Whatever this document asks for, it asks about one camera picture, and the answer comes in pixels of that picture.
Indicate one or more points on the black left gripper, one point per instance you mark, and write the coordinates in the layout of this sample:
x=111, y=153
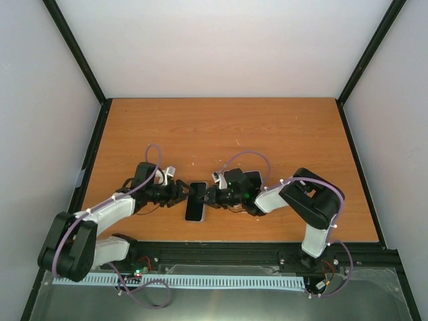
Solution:
x=174, y=196

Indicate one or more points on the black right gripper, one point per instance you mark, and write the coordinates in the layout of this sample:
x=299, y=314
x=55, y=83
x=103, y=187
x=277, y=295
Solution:
x=212, y=193

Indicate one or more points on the clear magsafe phone case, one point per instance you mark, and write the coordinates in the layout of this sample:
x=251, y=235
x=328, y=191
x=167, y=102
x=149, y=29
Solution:
x=194, y=220

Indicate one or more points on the blue phone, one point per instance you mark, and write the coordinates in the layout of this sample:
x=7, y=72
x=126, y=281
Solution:
x=254, y=178

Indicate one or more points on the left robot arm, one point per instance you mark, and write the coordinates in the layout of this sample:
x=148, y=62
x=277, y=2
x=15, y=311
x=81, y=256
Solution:
x=90, y=230

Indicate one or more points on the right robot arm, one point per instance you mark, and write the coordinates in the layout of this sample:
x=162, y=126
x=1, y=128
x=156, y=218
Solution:
x=318, y=202

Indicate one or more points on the small green led circuit board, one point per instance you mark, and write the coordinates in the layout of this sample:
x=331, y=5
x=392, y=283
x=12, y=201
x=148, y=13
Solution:
x=138, y=269

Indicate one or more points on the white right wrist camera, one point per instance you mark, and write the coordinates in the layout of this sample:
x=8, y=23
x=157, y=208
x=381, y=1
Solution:
x=219, y=180

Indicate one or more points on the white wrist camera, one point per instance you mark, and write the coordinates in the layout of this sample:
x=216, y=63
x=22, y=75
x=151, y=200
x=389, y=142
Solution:
x=164, y=176
x=219, y=180

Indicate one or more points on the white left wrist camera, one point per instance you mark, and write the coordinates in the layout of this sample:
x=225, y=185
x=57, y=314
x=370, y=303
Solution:
x=164, y=176

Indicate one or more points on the light blue slotted cable duct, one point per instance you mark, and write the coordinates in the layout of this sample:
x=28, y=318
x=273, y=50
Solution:
x=191, y=282

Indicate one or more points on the black aluminium frame rail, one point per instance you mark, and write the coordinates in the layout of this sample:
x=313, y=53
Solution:
x=287, y=257

